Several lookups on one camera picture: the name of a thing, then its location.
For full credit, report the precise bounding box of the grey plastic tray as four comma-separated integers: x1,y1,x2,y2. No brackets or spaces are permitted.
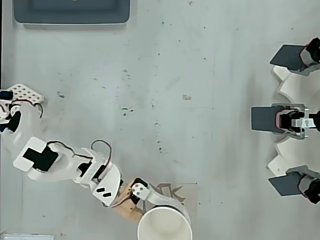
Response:
12,0,131,26

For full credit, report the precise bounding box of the white flat sheet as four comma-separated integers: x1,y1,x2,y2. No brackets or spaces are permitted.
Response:
0,232,55,240

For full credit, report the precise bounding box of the white dispenser machine base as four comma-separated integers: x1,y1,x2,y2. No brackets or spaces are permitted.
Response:
265,64,320,179

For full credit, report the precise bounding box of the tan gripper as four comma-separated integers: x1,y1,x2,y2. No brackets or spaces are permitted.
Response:
110,177,192,224

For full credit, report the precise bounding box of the thin gripper servo cable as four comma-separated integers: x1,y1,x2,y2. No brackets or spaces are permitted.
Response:
103,191,134,209

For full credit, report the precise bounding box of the white paper cup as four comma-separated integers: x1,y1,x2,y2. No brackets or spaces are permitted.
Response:
136,204,193,240

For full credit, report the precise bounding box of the red black servo cable loop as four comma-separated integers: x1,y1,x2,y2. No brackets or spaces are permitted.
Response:
90,139,113,174

